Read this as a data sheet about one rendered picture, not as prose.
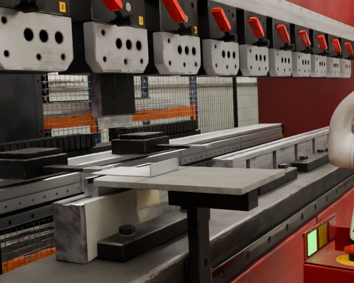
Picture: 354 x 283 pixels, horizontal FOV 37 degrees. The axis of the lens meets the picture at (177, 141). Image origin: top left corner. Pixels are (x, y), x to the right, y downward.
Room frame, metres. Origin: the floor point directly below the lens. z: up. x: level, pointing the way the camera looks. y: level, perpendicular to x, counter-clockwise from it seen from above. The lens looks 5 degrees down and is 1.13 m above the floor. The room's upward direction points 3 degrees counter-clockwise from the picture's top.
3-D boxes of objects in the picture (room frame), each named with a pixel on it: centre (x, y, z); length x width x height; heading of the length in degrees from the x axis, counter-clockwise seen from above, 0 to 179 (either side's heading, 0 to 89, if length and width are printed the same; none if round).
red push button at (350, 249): (1.05, -0.35, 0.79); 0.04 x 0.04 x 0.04
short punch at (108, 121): (0.94, 0.11, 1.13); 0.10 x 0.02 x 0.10; 149
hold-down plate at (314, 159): (1.77, -0.46, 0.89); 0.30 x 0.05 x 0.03; 149
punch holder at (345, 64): (2.29, -0.70, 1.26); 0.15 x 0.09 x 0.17; 149
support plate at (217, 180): (0.87, -0.02, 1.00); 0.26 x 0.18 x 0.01; 59
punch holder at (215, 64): (1.26, -0.09, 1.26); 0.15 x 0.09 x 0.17; 149
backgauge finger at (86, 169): (1.03, 0.24, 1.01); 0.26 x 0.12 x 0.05; 59
